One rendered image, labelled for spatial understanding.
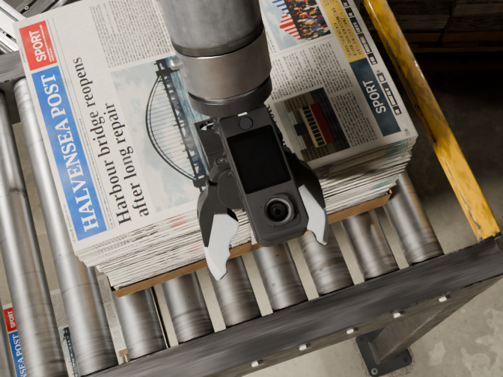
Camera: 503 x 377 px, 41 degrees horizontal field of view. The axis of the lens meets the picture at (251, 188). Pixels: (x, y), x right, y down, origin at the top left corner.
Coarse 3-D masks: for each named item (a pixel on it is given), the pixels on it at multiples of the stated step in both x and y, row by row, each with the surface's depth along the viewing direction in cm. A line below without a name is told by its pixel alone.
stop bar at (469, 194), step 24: (384, 0) 101; (384, 24) 100; (408, 48) 98; (408, 72) 97; (432, 96) 95; (432, 120) 94; (432, 144) 94; (456, 144) 92; (456, 168) 91; (456, 192) 91; (480, 192) 90; (480, 216) 88; (480, 240) 88
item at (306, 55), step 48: (288, 0) 76; (336, 0) 76; (288, 48) 74; (336, 48) 73; (288, 96) 72; (336, 96) 71; (384, 96) 71; (288, 144) 70; (336, 144) 69; (384, 144) 70; (336, 192) 78; (384, 192) 86
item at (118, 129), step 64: (128, 0) 76; (64, 64) 73; (128, 64) 73; (64, 128) 71; (128, 128) 70; (192, 128) 71; (64, 192) 68; (128, 192) 68; (192, 192) 68; (128, 256) 74; (192, 256) 83
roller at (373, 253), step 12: (360, 216) 91; (372, 216) 91; (348, 228) 91; (360, 228) 90; (372, 228) 90; (348, 240) 92; (360, 240) 90; (372, 240) 89; (384, 240) 90; (360, 252) 90; (372, 252) 89; (384, 252) 89; (360, 264) 90; (372, 264) 89; (384, 264) 88; (396, 264) 89; (372, 276) 88
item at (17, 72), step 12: (360, 0) 111; (0, 60) 101; (12, 60) 101; (0, 72) 100; (12, 72) 100; (24, 72) 100; (0, 84) 100; (12, 84) 101; (12, 96) 103; (12, 108) 106; (12, 120) 109
